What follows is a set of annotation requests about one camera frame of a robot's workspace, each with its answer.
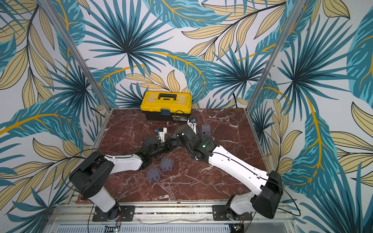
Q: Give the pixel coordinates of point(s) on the white perforated vent panel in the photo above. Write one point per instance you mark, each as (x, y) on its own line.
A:
(142, 228)

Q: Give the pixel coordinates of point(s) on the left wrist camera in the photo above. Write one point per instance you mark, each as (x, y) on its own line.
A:
(161, 132)

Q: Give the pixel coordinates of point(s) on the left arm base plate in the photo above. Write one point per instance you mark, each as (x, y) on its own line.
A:
(123, 213)

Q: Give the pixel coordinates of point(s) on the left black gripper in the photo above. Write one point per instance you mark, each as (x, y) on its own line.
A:
(170, 144)

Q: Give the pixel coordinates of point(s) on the aluminium frame post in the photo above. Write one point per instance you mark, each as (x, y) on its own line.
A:
(296, 10)
(66, 36)

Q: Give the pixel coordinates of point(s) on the right aluminium frame post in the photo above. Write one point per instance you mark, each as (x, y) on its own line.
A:
(296, 10)

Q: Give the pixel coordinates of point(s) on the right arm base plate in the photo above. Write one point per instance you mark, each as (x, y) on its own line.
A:
(224, 213)

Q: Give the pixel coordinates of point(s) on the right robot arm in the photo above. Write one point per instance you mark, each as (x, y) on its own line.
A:
(265, 188)

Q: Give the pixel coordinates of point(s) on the aluminium front rail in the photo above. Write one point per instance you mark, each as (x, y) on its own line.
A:
(145, 212)

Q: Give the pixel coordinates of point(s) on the left aluminium frame post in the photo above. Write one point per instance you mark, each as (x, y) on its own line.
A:
(66, 36)

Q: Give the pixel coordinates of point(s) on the yellow black toolbox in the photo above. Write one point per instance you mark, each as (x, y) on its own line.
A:
(166, 106)

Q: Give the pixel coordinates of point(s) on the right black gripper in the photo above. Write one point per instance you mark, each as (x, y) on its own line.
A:
(180, 133)

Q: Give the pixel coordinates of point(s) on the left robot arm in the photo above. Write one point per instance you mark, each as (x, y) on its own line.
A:
(91, 175)

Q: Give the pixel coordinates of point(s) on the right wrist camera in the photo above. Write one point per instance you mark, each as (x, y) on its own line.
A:
(191, 122)

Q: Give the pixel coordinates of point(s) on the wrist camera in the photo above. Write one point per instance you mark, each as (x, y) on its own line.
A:
(161, 132)
(191, 122)

